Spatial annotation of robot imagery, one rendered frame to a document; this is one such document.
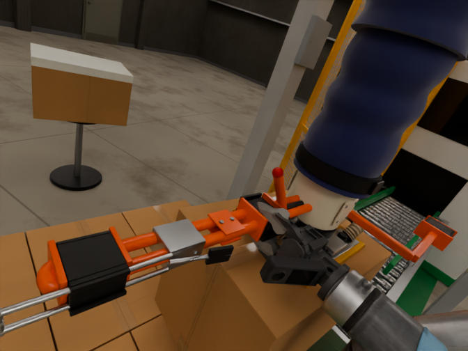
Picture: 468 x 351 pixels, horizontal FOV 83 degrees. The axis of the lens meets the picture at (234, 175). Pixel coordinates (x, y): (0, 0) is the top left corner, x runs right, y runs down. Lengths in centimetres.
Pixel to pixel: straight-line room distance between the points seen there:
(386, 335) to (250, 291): 26
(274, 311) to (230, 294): 10
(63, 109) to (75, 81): 22
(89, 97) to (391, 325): 210
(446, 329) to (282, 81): 175
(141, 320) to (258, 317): 61
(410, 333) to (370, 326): 5
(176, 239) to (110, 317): 71
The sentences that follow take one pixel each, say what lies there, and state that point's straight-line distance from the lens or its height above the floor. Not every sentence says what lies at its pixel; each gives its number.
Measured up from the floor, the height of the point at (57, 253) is 120.
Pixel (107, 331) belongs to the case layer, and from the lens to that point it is 110.
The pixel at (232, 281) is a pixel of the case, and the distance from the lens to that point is 62.
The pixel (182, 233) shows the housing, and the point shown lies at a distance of 46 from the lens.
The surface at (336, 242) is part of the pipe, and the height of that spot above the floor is 110.
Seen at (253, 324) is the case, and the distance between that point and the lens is 62.
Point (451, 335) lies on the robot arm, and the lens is 63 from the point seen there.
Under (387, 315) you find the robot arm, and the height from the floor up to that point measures 122.
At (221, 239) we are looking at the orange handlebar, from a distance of 49.
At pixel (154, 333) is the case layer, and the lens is 110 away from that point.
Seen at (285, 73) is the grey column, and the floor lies 139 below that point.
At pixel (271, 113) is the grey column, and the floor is 109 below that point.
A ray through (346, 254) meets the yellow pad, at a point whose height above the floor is 107.
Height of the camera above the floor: 150
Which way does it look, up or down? 26 degrees down
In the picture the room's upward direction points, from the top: 20 degrees clockwise
